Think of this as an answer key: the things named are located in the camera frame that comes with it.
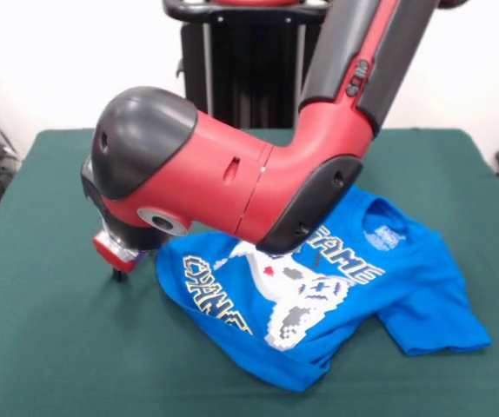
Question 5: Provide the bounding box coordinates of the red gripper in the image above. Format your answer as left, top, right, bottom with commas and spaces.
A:
91, 230, 149, 282

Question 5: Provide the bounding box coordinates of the blue game-controller print t-shirt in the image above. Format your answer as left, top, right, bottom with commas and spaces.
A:
156, 184, 493, 394

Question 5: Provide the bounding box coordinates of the dark green table cloth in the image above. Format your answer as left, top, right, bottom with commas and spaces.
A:
0, 128, 499, 417

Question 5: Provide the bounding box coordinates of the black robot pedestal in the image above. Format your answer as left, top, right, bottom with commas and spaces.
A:
161, 0, 337, 129

